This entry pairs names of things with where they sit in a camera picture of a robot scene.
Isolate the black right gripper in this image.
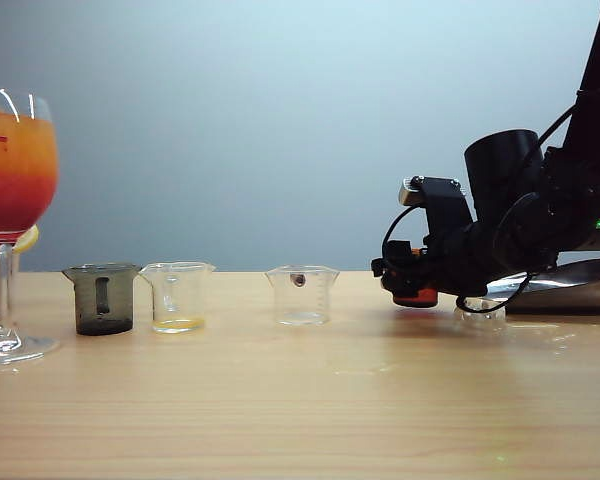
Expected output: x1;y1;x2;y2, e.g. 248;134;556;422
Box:
371;222;501;297

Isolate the clear measuring cup yellow residue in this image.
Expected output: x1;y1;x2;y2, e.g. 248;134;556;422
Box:
138;261;217;335

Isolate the clear ice cube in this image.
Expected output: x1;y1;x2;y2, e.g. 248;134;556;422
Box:
453;295;507;322

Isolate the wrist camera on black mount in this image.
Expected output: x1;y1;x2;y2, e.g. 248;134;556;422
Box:
398;175;475;234

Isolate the yellow lemon slice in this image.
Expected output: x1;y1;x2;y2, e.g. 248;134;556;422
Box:
0;224;41;254

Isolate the clear empty measuring cup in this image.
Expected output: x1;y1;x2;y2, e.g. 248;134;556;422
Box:
264;265;341;327

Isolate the dark grey measuring cup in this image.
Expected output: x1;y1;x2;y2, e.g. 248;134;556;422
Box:
62;263;144;337

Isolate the stainless steel ice scoop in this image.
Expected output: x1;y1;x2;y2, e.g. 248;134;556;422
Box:
484;257;600;315

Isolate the thin camera cable loop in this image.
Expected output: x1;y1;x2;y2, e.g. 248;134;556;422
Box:
381;203;422;261

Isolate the large stemmed wine glass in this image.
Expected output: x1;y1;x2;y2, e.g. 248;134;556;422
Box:
0;88;64;369

